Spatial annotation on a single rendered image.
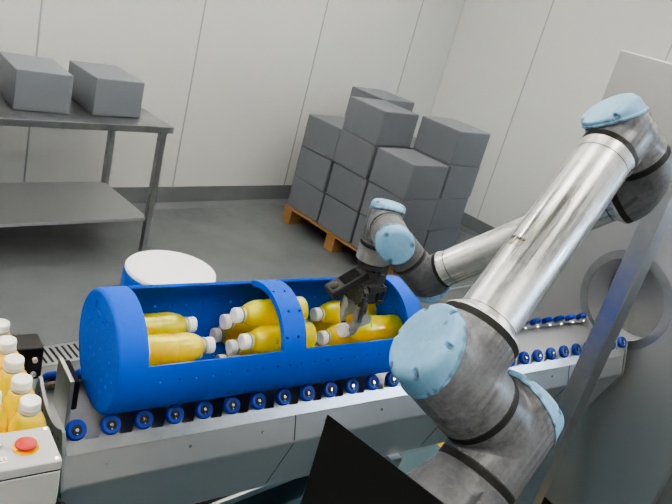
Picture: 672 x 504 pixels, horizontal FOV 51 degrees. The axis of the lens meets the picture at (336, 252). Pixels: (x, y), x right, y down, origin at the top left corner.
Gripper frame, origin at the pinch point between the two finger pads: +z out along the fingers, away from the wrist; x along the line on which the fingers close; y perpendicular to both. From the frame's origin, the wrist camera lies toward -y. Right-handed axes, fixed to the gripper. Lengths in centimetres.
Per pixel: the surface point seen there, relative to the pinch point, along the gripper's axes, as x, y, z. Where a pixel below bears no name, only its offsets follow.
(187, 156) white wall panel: 365, 121, 73
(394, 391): -5.8, 20.5, 20.2
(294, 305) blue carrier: -1.3, -19.9, -8.8
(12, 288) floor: 235, -29, 113
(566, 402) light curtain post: -27, 76, 18
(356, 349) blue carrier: -8.5, -1.9, 1.5
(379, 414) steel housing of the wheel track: -7.7, 15.4, 26.2
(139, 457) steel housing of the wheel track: -7, -56, 25
